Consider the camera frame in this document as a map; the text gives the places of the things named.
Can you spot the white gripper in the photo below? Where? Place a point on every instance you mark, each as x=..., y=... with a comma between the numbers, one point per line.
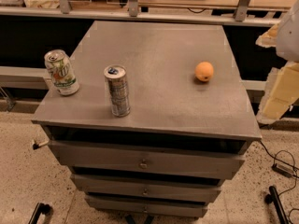
x=289, y=37

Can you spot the orange fruit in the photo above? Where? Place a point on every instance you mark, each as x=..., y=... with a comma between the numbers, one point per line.
x=204, y=71

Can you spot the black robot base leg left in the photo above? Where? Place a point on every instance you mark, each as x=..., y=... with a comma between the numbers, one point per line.
x=41, y=209

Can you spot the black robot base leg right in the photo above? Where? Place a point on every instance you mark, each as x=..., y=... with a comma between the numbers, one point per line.
x=273, y=197

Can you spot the silver redbull can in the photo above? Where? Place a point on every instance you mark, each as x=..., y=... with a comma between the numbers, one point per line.
x=117, y=84

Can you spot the white green 7up can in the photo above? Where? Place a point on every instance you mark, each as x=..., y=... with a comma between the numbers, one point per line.
x=61, y=72

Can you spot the top grey drawer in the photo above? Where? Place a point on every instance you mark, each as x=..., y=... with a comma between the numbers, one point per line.
x=153, y=160

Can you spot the grey drawer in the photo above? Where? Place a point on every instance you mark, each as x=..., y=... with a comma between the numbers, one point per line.
x=144, y=188
x=153, y=160
x=146, y=206

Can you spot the middle grey drawer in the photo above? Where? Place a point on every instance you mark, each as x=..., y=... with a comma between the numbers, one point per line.
x=144, y=188

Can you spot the bottom grey drawer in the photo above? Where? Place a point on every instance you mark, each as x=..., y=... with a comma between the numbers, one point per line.
x=146, y=206

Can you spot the metal rail shelf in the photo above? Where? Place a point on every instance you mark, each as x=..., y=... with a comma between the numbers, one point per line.
x=221, y=12

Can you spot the black power adapter with cable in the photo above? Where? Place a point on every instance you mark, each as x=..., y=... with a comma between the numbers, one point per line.
x=289, y=170

